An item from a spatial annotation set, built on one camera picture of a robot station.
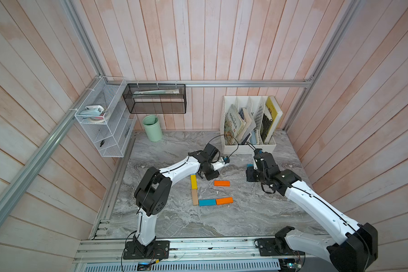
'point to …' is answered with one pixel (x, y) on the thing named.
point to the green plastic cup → (153, 128)
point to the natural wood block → (195, 196)
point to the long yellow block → (194, 182)
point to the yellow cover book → (275, 111)
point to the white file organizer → (248, 123)
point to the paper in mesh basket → (158, 92)
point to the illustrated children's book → (234, 123)
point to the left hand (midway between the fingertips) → (213, 174)
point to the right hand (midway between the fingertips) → (248, 169)
